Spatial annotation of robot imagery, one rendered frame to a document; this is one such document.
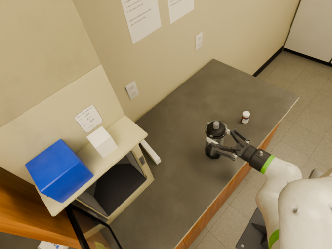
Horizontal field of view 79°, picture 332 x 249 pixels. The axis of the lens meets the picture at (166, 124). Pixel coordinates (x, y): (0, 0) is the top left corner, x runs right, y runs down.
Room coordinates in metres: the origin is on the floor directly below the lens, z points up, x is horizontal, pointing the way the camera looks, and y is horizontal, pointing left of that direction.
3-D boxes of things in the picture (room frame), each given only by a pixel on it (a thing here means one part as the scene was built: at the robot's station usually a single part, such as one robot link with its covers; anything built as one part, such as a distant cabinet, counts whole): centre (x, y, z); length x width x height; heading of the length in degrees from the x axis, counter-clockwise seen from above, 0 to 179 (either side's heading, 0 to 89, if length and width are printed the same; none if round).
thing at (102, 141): (0.34, 0.18, 1.54); 0.05 x 0.05 x 0.06; 32
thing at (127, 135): (0.31, 0.22, 1.46); 0.32 x 0.12 x 0.10; 125
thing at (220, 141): (0.54, -0.24, 1.06); 0.11 x 0.11 x 0.21
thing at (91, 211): (0.27, 0.37, 1.19); 0.03 x 0.02 x 0.39; 125
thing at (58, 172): (0.27, 0.29, 1.56); 0.10 x 0.10 x 0.09; 35
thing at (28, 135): (0.46, 0.33, 1.33); 0.32 x 0.25 x 0.77; 125
